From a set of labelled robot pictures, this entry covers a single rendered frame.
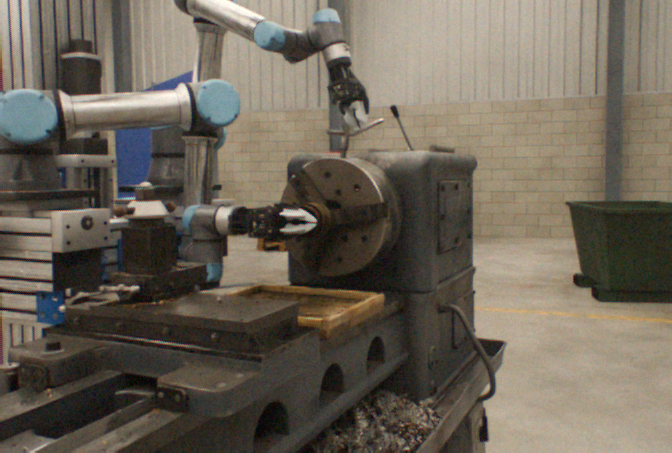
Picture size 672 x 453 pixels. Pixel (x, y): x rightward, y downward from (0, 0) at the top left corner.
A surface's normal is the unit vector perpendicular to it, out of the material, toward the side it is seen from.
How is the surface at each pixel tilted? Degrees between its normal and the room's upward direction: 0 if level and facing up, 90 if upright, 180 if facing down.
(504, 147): 90
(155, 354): 88
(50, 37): 90
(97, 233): 90
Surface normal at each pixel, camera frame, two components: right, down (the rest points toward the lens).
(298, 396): 0.90, -0.02
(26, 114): 0.33, 0.06
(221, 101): 0.57, 0.03
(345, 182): -0.44, 0.05
